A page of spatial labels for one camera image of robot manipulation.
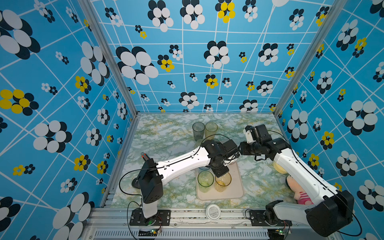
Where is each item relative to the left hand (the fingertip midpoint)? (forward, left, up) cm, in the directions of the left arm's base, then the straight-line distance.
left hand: (222, 170), depth 75 cm
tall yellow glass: (+38, +2, -14) cm, 41 cm away
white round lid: (-18, +5, -8) cm, 20 cm away
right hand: (+12, -12, +2) cm, 17 cm away
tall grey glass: (+27, +12, -1) cm, 29 cm away
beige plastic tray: (-6, -8, -14) cm, 17 cm away
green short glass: (-2, +8, -8) cm, 12 cm away
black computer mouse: (-10, +38, +11) cm, 41 cm away
